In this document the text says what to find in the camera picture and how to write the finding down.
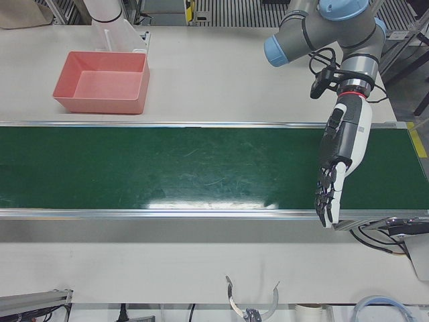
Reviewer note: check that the white plastic stand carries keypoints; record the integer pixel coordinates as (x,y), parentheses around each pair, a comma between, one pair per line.
(114,33)

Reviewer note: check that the green belt conveyor, aluminium rails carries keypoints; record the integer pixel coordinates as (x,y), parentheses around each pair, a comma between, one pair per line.
(167,167)

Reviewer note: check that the aluminium profile bar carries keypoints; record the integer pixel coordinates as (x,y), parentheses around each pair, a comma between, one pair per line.
(33,298)

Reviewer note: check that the clear plastic tubing coil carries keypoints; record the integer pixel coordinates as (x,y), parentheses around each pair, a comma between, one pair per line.
(365,303)

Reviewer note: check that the grey flat device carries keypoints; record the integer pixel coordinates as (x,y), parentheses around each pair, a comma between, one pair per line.
(419,256)

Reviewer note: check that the robot arm, blue caps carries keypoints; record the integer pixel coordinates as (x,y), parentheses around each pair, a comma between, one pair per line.
(335,30)

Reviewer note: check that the yellow and black post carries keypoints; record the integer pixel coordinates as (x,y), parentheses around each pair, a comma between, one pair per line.
(190,10)

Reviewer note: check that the grey and white robot hand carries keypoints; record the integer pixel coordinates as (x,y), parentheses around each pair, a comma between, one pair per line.
(352,134)

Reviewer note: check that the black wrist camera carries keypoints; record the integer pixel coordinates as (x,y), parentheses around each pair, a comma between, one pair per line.
(320,84)

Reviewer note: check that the metal clamp tool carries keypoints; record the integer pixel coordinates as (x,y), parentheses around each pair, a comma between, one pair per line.
(234,305)

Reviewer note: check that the pink plastic box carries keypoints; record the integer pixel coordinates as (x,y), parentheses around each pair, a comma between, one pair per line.
(100,87)

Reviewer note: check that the white paper roll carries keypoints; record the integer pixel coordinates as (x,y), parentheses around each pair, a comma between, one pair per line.
(310,312)

